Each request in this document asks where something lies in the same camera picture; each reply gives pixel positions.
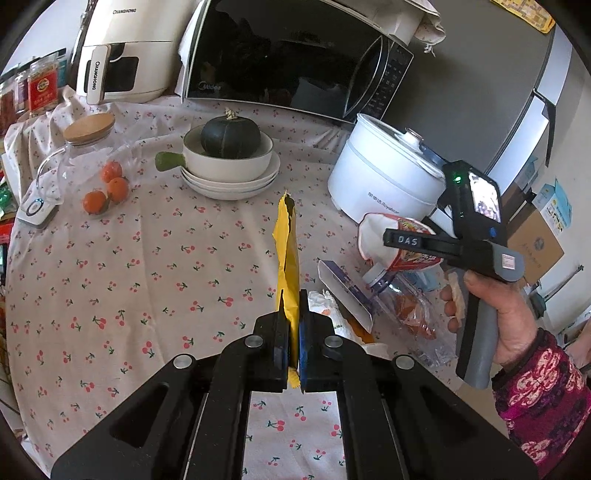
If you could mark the yellow foil packet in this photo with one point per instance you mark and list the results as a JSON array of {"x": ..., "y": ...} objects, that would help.
[{"x": 288, "y": 258}]

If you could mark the dark red jar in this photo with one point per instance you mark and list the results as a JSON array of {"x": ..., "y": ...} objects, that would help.
[{"x": 21, "y": 94}]

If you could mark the white tissue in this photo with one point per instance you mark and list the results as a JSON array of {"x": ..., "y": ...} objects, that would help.
[{"x": 323, "y": 302}]

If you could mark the white cloth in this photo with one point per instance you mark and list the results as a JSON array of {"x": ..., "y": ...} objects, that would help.
[{"x": 415, "y": 23}]

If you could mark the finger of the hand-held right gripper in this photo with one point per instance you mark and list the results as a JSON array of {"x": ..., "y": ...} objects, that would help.
[{"x": 411, "y": 240}]

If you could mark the glass jar with wooden lid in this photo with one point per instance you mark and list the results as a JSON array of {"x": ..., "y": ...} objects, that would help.
[{"x": 87, "y": 131}]

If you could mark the red and white paper bowl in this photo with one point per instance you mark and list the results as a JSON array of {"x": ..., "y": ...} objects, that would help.
[{"x": 374, "y": 237}]

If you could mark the person's right hand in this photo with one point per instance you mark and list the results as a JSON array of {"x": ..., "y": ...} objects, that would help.
[{"x": 512, "y": 323}]

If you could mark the person's right forearm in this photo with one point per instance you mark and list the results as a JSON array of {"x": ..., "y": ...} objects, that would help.
[{"x": 545, "y": 401}]

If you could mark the red labelled jars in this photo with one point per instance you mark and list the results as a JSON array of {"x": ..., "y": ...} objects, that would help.
[{"x": 44, "y": 87}]

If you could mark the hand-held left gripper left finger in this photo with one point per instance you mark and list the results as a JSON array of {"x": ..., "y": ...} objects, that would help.
[{"x": 279, "y": 334}]

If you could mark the white electric pot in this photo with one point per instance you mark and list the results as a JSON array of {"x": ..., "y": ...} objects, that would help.
[{"x": 378, "y": 170}]

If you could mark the brown cardboard box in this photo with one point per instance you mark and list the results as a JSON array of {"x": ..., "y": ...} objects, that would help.
[{"x": 538, "y": 249}]

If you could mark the orange tangerine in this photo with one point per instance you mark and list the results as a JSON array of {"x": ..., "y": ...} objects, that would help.
[
  {"x": 111, "y": 171},
  {"x": 95, "y": 202},
  {"x": 118, "y": 189}
]

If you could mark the yellow printed box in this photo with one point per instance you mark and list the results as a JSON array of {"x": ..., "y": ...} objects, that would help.
[{"x": 524, "y": 11}]

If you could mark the clear plastic bag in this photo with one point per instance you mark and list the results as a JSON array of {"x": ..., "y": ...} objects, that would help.
[{"x": 415, "y": 318}]

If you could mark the blue and white carton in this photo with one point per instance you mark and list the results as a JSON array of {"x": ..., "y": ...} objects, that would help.
[{"x": 342, "y": 291}]

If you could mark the orange peel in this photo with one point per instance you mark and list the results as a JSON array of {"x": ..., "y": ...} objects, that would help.
[{"x": 359, "y": 331}]

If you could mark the dark green squash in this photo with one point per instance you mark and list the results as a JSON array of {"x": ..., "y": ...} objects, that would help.
[{"x": 231, "y": 136}]

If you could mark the grey refrigerator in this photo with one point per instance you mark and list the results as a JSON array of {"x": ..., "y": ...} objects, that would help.
[{"x": 485, "y": 92}]

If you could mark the black microwave oven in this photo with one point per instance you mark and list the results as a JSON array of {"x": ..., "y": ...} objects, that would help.
[{"x": 277, "y": 50}]

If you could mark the clear plastic bottle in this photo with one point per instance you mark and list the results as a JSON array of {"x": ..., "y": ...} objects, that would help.
[{"x": 379, "y": 277}]

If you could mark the white air fryer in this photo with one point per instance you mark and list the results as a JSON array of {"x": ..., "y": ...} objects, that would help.
[{"x": 138, "y": 32}]

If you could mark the blue and white box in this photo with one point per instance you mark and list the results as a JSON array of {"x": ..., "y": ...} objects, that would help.
[{"x": 554, "y": 207}]

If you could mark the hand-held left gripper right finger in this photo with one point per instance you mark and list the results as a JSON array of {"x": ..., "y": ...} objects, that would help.
[{"x": 304, "y": 334}]

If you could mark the cherry print tablecloth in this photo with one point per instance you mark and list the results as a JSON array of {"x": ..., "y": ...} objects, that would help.
[{"x": 161, "y": 277}]

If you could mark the small white round-button device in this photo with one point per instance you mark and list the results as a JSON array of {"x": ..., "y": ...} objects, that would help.
[{"x": 37, "y": 211}]

